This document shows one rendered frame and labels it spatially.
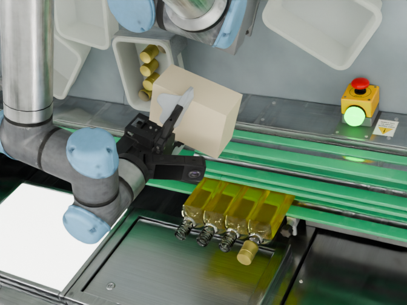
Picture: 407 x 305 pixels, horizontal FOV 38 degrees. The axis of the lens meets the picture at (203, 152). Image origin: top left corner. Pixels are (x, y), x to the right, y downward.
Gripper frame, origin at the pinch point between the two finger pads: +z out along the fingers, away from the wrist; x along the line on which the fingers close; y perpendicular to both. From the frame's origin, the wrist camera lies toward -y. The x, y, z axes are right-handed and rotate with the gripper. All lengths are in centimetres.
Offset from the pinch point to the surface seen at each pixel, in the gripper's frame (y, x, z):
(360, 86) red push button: -26.8, -1.2, 29.6
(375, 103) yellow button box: -31.5, 2.9, 31.5
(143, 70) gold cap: 26.7, 19.8, 28.6
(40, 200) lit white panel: 45, 63, 5
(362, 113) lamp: -29.8, 3.0, 26.5
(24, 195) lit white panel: 52, 66, 6
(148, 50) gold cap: 26.5, 13.8, 29.9
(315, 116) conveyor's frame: -20.1, 11.3, 29.2
